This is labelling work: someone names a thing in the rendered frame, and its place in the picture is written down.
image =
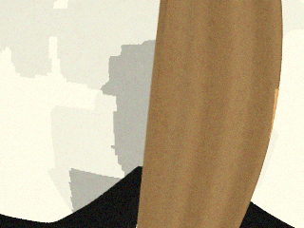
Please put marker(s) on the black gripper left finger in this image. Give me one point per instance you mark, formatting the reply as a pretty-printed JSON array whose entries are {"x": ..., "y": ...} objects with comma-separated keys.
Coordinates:
[{"x": 117, "y": 208}]

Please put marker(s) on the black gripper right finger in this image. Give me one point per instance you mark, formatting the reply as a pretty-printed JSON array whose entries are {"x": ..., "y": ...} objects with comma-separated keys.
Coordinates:
[{"x": 259, "y": 218}]

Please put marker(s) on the light brown wooden board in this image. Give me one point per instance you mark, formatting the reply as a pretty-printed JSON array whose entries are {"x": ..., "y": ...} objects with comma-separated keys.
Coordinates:
[{"x": 215, "y": 77}]

